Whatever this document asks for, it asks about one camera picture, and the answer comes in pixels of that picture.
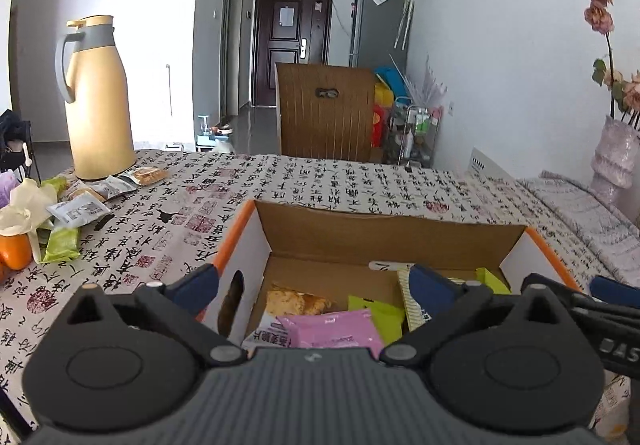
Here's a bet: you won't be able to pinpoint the brown wooden chair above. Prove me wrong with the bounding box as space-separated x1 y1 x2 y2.
275 62 377 161

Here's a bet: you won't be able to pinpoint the orange white snack packet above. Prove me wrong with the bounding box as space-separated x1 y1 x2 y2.
242 282 333 351

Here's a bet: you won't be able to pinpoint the dark chair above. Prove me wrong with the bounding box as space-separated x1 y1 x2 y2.
0 109 41 181

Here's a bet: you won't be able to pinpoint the pale dried plant bunch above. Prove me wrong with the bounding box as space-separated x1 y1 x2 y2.
390 55 448 108

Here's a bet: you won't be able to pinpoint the small blue stool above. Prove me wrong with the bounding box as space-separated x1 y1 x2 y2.
195 115 233 153

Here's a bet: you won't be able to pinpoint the purple tissue pack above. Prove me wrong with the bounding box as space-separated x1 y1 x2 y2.
0 172 23 208

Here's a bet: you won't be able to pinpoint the grey refrigerator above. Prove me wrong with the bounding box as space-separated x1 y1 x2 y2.
350 0 413 71

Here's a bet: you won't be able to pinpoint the pink ribbed vase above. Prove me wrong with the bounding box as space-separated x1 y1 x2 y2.
590 115 640 198

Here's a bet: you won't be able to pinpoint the orange brown snack packet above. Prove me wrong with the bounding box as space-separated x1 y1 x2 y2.
131 166 168 186

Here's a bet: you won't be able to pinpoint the metal wire rack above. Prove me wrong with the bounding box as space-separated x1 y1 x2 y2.
387 98 441 168

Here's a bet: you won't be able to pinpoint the small dark white packet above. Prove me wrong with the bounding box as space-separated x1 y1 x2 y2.
102 175 138 198

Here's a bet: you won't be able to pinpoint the small green snack packet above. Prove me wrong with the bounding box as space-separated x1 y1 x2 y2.
40 176 68 198
42 226 81 263

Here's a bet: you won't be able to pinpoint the red cardboard box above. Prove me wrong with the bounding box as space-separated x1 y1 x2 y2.
199 199 583 351

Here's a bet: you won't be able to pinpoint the white folded umbrella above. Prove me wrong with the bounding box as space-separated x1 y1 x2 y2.
395 0 416 51

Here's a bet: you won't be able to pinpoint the dried pink flowers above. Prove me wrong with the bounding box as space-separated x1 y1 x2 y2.
582 0 640 128

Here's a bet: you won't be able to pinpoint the lime green snack packet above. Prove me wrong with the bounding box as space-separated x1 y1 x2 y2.
347 295 405 343
475 267 512 295

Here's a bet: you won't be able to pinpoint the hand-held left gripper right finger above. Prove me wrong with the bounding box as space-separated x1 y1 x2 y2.
380 264 568 368

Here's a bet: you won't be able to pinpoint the yellow thermos jug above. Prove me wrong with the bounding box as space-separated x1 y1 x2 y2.
55 15 137 181

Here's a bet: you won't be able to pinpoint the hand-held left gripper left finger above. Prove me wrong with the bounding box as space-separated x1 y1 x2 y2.
65 264 248 368

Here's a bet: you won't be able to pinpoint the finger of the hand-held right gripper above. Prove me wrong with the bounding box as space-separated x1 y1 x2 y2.
589 275 640 311
550 282 640 333

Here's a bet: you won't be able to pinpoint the red gift box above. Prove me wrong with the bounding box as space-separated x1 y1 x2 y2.
372 106 388 148

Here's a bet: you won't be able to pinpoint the cream striped snack packet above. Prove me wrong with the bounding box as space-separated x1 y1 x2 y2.
397 267 481 331

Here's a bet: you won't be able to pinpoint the white ribbed board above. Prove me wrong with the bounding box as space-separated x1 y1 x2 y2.
470 148 518 181

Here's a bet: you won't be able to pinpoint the dark brown door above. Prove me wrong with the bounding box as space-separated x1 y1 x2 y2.
252 0 333 108

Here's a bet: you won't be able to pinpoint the blue bag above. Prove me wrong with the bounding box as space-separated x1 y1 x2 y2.
375 66 408 98

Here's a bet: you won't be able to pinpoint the small beige snack packet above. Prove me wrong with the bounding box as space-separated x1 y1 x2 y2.
65 180 108 203

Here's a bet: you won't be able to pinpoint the pink snack packet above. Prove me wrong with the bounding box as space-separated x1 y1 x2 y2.
276 309 387 362

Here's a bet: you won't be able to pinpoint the white labelled snack packet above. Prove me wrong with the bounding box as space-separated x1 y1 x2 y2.
46 192 111 227

